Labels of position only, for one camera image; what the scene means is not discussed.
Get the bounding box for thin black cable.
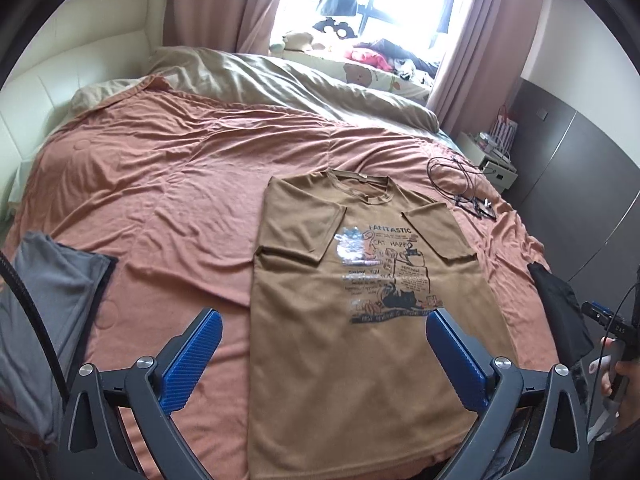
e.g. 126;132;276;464
427;156;498;221

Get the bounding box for plush toys and clothes pile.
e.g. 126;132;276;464
282;49;433;101

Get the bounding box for cream padded headboard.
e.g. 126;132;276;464
0;0;166;211

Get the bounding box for black and white plush toy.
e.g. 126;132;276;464
315;17;357;40

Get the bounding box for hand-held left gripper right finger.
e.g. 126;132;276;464
425;308;593;480

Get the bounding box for grey folded clothes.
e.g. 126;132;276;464
0;231;118;441

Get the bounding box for beige plush bear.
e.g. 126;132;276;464
270;30;318;53

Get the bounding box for white bedside table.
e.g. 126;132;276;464
457;131;518;191

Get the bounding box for orange-brown blanket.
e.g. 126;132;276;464
0;74;566;480

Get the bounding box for black braided cable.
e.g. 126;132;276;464
0;251;68;401

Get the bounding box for dark clothes pile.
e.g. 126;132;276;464
370;37;441;73

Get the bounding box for black folded garment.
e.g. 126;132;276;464
527;261;596;366

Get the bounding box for brown printed t-shirt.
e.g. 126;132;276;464
248;170;523;468

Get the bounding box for window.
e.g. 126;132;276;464
270;0;488;61

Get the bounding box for beige duvet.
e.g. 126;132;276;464
70;46;441;133

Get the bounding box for pink cloth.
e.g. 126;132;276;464
350;46;396;72

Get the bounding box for person's right hand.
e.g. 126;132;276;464
590;337;640;401

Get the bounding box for black and white cloth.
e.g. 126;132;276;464
395;57;431;81

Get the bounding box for striped gift bag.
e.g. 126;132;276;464
489;105;518;153

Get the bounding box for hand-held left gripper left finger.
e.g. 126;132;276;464
60;308;223;480

